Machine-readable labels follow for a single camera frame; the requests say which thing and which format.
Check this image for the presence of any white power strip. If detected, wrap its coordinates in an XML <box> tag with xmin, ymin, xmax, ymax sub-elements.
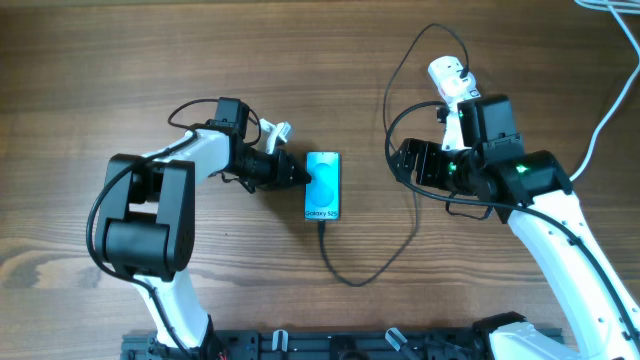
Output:
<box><xmin>428</xmin><ymin>56</ymin><xmax>480</xmax><ymax>106</ymax></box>

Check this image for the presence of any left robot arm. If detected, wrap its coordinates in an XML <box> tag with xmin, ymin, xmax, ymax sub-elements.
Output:
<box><xmin>86</xmin><ymin>97</ymin><xmax>311</xmax><ymax>359</ymax></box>

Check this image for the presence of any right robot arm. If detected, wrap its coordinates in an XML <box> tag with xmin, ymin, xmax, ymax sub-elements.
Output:
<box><xmin>384</xmin><ymin>95</ymin><xmax>639</xmax><ymax>359</ymax></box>

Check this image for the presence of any turquoise Galaxy smartphone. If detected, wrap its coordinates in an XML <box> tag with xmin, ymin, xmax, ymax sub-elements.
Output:
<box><xmin>304</xmin><ymin>151</ymin><xmax>341</xmax><ymax>221</ymax></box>

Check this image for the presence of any black USB charging cable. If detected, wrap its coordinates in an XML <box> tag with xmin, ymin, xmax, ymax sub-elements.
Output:
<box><xmin>317</xmin><ymin>23</ymin><xmax>471</xmax><ymax>288</ymax></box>

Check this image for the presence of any white power strip cord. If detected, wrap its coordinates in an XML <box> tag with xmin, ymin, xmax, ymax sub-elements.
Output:
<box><xmin>569</xmin><ymin>0</ymin><xmax>640</xmax><ymax>182</ymax></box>

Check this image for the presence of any black mounting rail base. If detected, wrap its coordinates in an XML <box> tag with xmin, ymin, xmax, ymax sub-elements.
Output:
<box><xmin>119</xmin><ymin>327</ymin><xmax>566</xmax><ymax>360</ymax></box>

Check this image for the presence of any white charger plug adapter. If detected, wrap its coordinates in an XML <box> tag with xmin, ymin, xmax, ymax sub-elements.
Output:
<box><xmin>440</xmin><ymin>73</ymin><xmax>476</xmax><ymax>98</ymax></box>

